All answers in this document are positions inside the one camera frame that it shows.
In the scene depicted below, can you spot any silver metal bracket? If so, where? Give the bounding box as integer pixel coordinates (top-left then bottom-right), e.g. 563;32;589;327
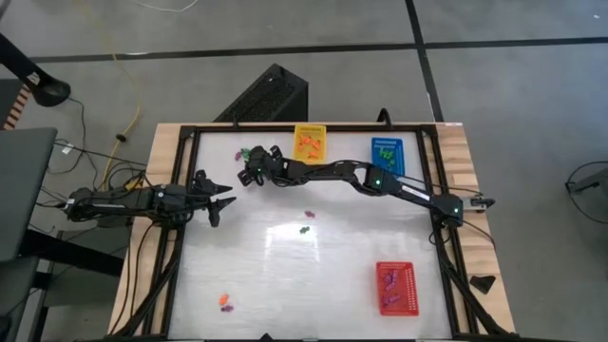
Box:
462;196;496;211

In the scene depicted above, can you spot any black floor cable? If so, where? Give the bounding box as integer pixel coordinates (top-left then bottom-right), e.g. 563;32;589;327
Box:
47;97;148;191

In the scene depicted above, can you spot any dark gray side desk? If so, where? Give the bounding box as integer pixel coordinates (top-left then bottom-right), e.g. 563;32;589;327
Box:
0;126;58;263

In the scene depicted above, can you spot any orange striped board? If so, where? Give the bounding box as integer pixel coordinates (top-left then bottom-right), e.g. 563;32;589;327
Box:
2;84;31;130

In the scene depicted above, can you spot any yellow plastic basket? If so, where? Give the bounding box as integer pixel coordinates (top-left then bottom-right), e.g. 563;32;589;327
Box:
293;123;328;165

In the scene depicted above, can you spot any yellow cable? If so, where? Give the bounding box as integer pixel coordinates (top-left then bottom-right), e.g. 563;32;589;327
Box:
75;0;143;191

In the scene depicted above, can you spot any black cable loop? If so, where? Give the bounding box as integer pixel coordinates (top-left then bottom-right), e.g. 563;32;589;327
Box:
563;160;608;238

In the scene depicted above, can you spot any red plastic basket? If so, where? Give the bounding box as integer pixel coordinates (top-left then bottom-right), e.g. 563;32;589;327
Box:
375;260;421;317

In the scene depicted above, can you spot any black triangular bracket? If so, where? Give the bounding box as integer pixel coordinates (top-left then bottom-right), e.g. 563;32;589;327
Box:
468;274;497;295

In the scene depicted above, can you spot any black computer tower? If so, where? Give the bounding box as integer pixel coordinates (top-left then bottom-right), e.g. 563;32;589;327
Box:
212;63;310;124

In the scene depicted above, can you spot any white floor cable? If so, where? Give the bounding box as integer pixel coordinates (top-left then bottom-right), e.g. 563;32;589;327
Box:
136;0;200;14

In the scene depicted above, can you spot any black aluminium table frame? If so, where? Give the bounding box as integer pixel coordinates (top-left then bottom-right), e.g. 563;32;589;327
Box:
108;123;519;342

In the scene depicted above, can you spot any blue plastic basket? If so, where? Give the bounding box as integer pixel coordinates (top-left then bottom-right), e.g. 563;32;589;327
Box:
370;137;406;177

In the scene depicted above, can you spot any black floor stand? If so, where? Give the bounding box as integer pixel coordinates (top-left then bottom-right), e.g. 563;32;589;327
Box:
0;31;72;108

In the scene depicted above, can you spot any gray stand foot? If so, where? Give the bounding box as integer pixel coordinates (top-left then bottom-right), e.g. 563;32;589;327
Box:
564;166;608;195

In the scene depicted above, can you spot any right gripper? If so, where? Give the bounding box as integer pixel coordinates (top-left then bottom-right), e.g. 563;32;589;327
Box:
237;144;289;188

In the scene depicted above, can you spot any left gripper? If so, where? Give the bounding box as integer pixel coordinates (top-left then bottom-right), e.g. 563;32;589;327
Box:
182;169;238;229

